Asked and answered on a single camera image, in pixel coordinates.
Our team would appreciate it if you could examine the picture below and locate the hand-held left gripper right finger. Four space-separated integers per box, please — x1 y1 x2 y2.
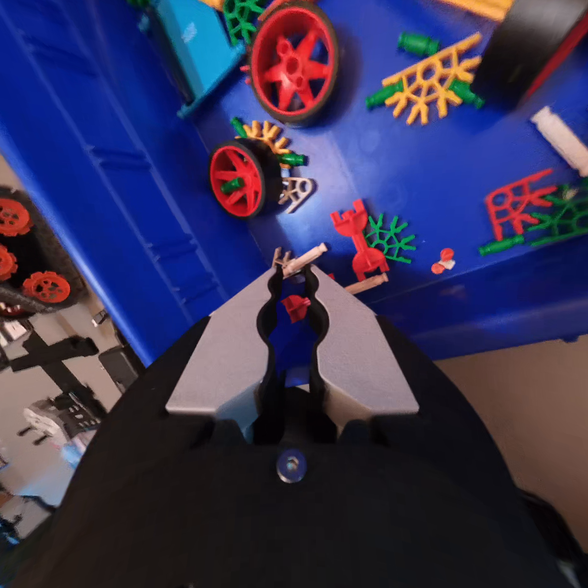
303 266 420 444

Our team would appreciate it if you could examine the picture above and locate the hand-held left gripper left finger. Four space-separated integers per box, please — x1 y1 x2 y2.
164 267 283 444

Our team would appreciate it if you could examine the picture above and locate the beige rod with grey connector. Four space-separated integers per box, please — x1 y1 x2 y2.
271 243 329 278

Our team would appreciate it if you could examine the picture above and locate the blue storage bin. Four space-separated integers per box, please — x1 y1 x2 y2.
0 0 588 368

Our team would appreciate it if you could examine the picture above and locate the beige toy rod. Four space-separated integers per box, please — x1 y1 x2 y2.
342 272 390 296

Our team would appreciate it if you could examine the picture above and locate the small red toy piece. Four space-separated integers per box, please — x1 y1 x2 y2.
280 295 312 323

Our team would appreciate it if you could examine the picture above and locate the red double-ended toy piece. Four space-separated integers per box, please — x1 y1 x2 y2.
330 198 390 282

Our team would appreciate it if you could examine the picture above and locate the grey toy connector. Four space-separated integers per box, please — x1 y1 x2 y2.
279 177 318 214

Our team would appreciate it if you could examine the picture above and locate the green short toy rod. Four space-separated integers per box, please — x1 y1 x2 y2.
479 234 525 257
399 31 439 56

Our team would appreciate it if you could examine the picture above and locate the toy tracked robot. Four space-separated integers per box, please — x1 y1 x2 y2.
0 186 88 319

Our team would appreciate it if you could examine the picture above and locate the small red toy wheel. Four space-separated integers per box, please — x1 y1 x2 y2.
208 139 283 219

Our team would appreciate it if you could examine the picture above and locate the small yellow toy connector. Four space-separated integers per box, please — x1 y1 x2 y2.
231 117 307 168

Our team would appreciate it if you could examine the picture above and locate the red toy connector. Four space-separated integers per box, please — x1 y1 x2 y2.
484 169 559 242

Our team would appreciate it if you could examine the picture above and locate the white toy rod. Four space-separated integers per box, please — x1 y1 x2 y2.
530 106 588 177

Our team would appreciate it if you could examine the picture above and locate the large red toy wheel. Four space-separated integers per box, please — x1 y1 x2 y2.
248 1 341 127

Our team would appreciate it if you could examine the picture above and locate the large yellow toy connector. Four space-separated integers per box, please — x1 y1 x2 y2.
366 32 485 126

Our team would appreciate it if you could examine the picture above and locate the light blue toy panel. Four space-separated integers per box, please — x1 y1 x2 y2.
154 0 246 119

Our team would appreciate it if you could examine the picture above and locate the black toy tyre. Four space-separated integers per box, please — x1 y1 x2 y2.
473 0 588 108

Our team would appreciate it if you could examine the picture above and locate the yellow toy panel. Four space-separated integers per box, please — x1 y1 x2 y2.
436 0 515 21

